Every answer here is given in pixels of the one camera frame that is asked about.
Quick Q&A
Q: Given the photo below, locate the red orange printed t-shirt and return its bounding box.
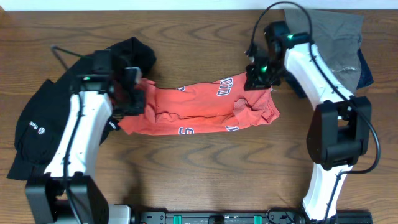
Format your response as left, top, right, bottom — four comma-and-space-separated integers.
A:
118, 73, 280, 136

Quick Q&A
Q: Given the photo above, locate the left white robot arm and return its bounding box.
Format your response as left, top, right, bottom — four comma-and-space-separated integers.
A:
25, 67, 144, 223

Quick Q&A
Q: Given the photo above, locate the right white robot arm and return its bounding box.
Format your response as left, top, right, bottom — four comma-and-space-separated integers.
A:
244, 32, 374, 223

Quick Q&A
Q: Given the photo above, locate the grey folded t-shirt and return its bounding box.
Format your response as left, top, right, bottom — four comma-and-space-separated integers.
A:
283, 8, 364, 94

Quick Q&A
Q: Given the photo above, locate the black garment with white logo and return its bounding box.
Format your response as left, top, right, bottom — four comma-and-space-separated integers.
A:
7, 37, 157, 180

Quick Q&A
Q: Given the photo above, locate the navy blue folded garment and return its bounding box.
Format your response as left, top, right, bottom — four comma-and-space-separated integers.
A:
284, 48, 374, 99

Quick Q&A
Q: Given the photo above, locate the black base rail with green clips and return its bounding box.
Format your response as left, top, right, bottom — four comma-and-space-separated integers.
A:
136, 210, 373, 224

